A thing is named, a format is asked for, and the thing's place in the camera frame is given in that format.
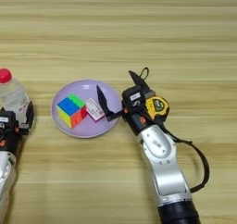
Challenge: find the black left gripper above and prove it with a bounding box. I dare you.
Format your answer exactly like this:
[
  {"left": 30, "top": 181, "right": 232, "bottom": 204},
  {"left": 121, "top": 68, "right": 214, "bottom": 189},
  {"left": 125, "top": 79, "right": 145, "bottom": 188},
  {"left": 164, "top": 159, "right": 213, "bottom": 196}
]
[{"left": 0, "top": 101, "right": 35, "bottom": 155}]

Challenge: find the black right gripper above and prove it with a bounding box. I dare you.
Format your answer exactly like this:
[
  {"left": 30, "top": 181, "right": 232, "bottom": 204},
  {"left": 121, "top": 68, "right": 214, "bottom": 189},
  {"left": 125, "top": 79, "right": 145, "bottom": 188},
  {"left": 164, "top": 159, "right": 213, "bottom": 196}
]
[{"left": 96, "top": 69, "right": 161, "bottom": 136}]

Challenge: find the clear bottle red cap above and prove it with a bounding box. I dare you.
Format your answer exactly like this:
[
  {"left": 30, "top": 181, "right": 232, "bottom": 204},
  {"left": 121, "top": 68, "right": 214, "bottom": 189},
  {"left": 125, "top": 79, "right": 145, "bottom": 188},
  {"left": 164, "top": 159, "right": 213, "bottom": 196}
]
[{"left": 0, "top": 68, "right": 31, "bottom": 118}]

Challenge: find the colourful puzzle cube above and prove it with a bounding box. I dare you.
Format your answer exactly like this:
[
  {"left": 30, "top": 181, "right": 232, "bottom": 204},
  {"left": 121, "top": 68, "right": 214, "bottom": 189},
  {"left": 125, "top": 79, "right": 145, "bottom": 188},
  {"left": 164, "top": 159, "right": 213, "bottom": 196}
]
[{"left": 56, "top": 93, "right": 88, "bottom": 130}]

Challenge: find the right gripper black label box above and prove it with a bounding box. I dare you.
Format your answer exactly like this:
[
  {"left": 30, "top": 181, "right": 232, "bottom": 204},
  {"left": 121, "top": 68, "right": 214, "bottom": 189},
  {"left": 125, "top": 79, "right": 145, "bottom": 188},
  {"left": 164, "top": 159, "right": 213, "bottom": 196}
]
[{"left": 121, "top": 85, "right": 146, "bottom": 109}]

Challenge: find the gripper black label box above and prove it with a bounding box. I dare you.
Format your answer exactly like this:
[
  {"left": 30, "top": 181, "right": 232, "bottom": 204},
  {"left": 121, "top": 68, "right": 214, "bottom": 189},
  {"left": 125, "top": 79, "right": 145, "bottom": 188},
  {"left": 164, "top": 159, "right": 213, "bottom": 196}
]
[
  {"left": 0, "top": 110, "right": 18, "bottom": 129},
  {"left": 121, "top": 85, "right": 146, "bottom": 109}
]

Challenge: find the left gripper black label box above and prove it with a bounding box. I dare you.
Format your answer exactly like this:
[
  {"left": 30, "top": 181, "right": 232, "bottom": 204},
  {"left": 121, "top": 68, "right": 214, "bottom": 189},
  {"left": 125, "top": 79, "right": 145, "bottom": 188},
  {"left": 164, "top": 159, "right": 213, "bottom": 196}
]
[{"left": 0, "top": 110, "right": 18, "bottom": 129}]

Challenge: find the small red white card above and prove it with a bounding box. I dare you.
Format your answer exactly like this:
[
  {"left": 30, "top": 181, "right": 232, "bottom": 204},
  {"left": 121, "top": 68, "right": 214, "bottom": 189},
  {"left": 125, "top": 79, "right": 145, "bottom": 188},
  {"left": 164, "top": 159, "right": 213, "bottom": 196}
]
[{"left": 84, "top": 98, "right": 106, "bottom": 123}]

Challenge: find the yellow black tape measure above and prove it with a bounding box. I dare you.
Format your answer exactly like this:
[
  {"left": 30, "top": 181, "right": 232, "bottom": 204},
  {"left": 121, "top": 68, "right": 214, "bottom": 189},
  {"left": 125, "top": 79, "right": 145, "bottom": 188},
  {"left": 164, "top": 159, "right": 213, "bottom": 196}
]
[{"left": 138, "top": 67, "right": 171, "bottom": 124}]

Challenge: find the purple round plate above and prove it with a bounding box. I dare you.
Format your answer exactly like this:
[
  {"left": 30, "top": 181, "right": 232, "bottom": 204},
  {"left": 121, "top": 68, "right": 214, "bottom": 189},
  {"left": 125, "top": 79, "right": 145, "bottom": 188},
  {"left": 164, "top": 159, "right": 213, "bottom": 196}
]
[{"left": 50, "top": 79, "right": 123, "bottom": 139}]

